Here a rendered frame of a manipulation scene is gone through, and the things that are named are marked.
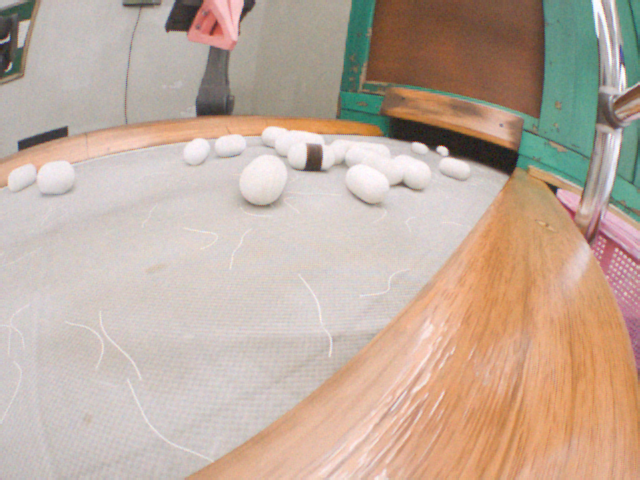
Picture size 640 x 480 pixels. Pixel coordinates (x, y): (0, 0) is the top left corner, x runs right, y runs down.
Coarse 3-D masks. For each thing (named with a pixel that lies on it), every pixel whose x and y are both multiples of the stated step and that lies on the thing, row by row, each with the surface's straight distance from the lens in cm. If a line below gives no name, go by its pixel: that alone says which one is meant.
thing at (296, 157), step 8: (296, 144) 20; (304, 144) 20; (288, 152) 20; (296, 152) 20; (304, 152) 20; (328, 152) 20; (288, 160) 20; (296, 160) 20; (304, 160) 20; (328, 160) 20; (296, 168) 20; (328, 168) 21
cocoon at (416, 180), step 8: (400, 160) 21; (408, 160) 21; (416, 160) 21; (408, 168) 20; (416, 168) 20; (424, 168) 20; (408, 176) 20; (416, 176) 20; (424, 176) 20; (408, 184) 20; (416, 184) 20; (424, 184) 20
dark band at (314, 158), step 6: (306, 144) 20; (312, 144) 20; (318, 144) 20; (312, 150) 20; (318, 150) 20; (306, 156) 20; (312, 156) 20; (318, 156) 20; (306, 162) 20; (312, 162) 20; (318, 162) 20; (306, 168) 20; (312, 168) 20; (318, 168) 20
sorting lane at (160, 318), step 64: (0, 192) 32; (128, 192) 17; (192, 192) 15; (320, 192) 16; (448, 192) 23; (0, 256) 15; (64, 256) 11; (128, 256) 10; (192, 256) 9; (256, 256) 9; (320, 256) 9; (384, 256) 10; (448, 256) 12; (0, 320) 10; (64, 320) 8; (128, 320) 7; (192, 320) 7; (256, 320) 7; (320, 320) 7; (384, 320) 7; (0, 384) 8; (64, 384) 7; (128, 384) 6; (192, 384) 6; (256, 384) 6; (320, 384) 6; (0, 448) 7; (64, 448) 6; (128, 448) 5; (192, 448) 5
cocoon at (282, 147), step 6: (294, 132) 26; (282, 138) 24; (288, 138) 24; (294, 138) 24; (300, 138) 25; (276, 144) 25; (282, 144) 24; (288, 144) 24; (294, 144) 24; (276, 150) 25; (282, 150) 24; (288, 150) 24
